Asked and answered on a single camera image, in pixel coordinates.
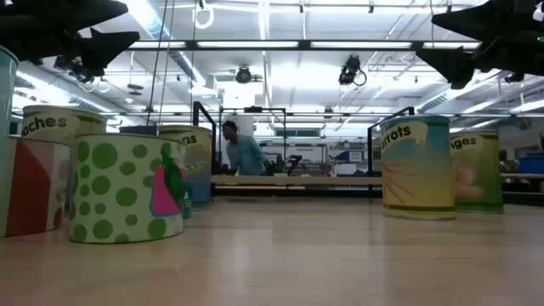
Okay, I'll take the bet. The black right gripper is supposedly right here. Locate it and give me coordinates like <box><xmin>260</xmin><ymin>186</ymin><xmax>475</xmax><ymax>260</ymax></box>
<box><xmin>415</xmin><ymin>0</ymin><xmax>535</xmax><ymax>89</ymax></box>

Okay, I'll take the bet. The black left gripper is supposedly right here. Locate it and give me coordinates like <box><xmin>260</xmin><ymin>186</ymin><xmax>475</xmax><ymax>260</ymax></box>
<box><xmin>0</xmin><ymin>0</ymin><xmax>140</xmax><ymax>71</ymax></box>

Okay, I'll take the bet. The peaches label can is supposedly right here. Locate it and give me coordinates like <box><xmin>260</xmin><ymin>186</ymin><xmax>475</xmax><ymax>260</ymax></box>
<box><xmin>20</xmin><ymin>105</ymin><xmax>108</xmax><ymax>213</ymax></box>

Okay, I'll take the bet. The tall mixed vegetables can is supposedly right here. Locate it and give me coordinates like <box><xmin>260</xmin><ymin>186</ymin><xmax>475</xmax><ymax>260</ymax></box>
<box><xmin>0</xmin><ymin>44</ymin><xmax>20</xmax><ymax>138</ymax></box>

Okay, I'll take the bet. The oranges label can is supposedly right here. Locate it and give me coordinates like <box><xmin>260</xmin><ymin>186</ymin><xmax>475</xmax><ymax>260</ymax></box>
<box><xmin>449</xmin><ymin>129</ymin><xmax>505</xmax><ymax>215</ymax></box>

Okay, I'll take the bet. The carrots label can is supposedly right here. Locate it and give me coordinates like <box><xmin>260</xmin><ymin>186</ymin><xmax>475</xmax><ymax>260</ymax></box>
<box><xmin>379</xmin><ymin>114</ymin><xmax>457</xmax><ymax>221</ymax></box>

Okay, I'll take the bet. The green polka dot can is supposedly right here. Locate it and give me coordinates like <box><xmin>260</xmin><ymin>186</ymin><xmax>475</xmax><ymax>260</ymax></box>
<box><xmin>68</xmin><ymin>133</ymin><xmax>187</xmax><ymax>245</ymax></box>

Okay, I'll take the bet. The pears label can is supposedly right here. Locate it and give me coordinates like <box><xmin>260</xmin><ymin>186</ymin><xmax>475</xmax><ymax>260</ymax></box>
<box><xmin>159</xmin><ymin>124</ymin><xmax>214</xmax><ymax>210</ymax></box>

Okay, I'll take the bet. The red tomato label can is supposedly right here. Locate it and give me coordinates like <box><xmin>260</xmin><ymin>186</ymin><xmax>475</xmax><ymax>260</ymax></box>
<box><xmin>0</xmin><ymin>135</ymin><xmax>71</xmax><ymax>238</ymax></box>

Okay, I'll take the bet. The black ceiling light cluster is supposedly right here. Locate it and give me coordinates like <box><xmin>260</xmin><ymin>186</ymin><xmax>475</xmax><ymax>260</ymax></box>
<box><xmin>53</xmin><ymin>54</ymin><xmax>97</xmax><ymax>85</ymax></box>

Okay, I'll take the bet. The black monitor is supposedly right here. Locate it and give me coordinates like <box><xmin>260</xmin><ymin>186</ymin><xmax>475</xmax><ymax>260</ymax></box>
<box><xmin>118</xmin><ymin>125</ymin><xmax>160</xmax><ymax>136</ymax></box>

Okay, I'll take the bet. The blue bin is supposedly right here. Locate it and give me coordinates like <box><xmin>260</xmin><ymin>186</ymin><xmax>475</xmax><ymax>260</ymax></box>
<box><xmin>517</xmin><ymin>154</ymin><xmax>544</xmax><ymax>175</ymax></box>

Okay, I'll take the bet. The background wooden table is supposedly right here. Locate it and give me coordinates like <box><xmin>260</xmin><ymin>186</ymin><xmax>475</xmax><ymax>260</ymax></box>
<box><xmin>500</xmin><ymin>172</ymin><xmax>544</xmax><ymax>180</ymax></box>

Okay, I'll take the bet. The black overhead light beam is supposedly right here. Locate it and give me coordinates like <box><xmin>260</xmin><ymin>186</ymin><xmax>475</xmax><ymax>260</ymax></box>
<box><xmin>126</xmin><ymin>39</ymin><xmax>482</xmax><ymax>53</ymax></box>

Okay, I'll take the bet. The white cylindrical tank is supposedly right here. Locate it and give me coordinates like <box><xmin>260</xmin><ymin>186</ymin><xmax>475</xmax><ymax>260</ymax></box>
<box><xmin>231</xmin><ymin>115</ymin><xmax>257</xmax><ymax>138</ymax></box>

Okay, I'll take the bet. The person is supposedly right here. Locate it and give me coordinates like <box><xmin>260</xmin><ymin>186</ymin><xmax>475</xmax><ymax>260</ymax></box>
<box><xmin>220</xmin><ymin>120</ymin><xmax>271</xmax><ymax>177</ymax></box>

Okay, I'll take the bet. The small black background robot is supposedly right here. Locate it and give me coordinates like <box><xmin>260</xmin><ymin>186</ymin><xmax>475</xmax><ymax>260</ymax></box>
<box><xmin>271</xmin><ymin>154</ymin><xmax>304</xmax><ymax>177</ymax></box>

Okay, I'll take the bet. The black hanging cable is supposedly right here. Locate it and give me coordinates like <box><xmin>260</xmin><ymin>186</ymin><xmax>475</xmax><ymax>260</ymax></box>
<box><xmin>145</xmin><ymin>0</ymin><xmax>170</xmax><ymax>127</ymax></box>

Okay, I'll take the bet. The white cable loop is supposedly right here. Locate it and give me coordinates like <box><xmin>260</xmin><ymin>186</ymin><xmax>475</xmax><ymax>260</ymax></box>
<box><xmin>192</xmin><ymin>0</ymin><xmax>216</xmax><ymax>31</ymax></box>

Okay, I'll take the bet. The black ceiling camera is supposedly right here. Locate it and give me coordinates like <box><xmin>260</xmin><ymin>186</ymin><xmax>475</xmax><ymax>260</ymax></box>
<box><xmin>338</xmin><ymin>54</ymin><xmax>368</xmax><ymax>88</ymax></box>

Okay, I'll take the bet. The wooden shelf with black frame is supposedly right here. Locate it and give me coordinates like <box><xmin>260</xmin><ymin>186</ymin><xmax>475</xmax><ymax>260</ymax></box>
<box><xmin>192</xmin><ymin>100</ymin><xmax>417</xmax><ymax>203</ymax></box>

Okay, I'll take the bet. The black aluminium rig frame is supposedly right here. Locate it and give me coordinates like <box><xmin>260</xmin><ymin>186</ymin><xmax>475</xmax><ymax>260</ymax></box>
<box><xmin>186</xmin><ymin>185</ymin><xmax>544</xmax><ymax>207</ymax></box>

